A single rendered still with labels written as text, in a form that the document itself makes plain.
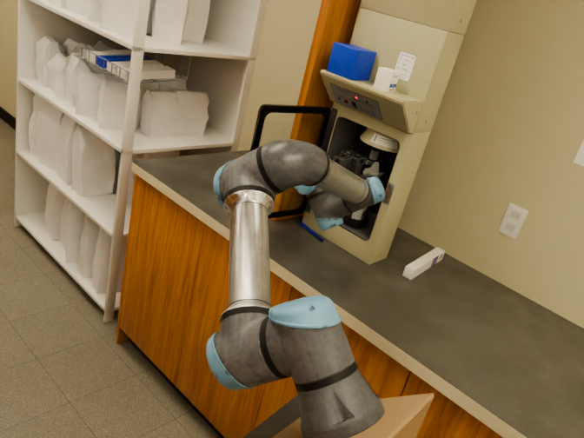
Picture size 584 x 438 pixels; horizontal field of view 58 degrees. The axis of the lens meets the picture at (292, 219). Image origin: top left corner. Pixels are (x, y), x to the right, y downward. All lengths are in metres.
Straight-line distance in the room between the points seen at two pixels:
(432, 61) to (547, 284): 0.88
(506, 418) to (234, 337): 0.72
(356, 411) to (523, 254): 1.24
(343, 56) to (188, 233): 0.87
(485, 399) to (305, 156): 0.74
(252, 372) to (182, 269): 1.19
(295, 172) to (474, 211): 1.05
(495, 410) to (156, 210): 1.43
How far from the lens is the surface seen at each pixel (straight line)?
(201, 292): 2.06
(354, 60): 1.67
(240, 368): 0.99
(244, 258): 1.09
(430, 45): 1.66
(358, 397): 0.94
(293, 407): 1.19
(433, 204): 2.15
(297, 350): 0.93
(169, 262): 2.19
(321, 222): 1.55
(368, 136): 1.79
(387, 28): 1.74
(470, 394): 1.44
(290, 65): 2.55
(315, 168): 1.20
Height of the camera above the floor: 1.75
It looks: 24 degrees down
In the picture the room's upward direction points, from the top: 14 degrees clockwise
